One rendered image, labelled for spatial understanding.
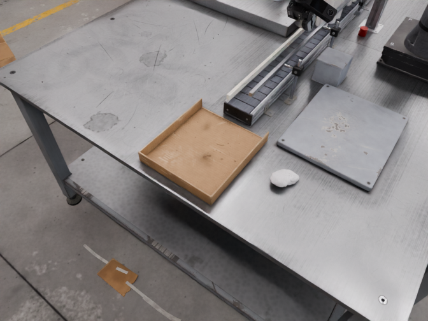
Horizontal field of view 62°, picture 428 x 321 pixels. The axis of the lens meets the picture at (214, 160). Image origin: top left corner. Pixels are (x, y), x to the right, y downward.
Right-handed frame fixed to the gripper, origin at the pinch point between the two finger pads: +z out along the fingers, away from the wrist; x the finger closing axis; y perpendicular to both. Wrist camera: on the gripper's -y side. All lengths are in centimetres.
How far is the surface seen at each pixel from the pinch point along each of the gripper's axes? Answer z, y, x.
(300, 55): -0.1, -1.8, 11.0
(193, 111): -20, 13, 53
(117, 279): 32, 28, 130
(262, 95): -14.6, -2.4, 36.2
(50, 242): 30, 69, 135
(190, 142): -25, 6, 63
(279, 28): 9.7, 15.4, -1.2
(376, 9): 20.1, -13.6, -30.7
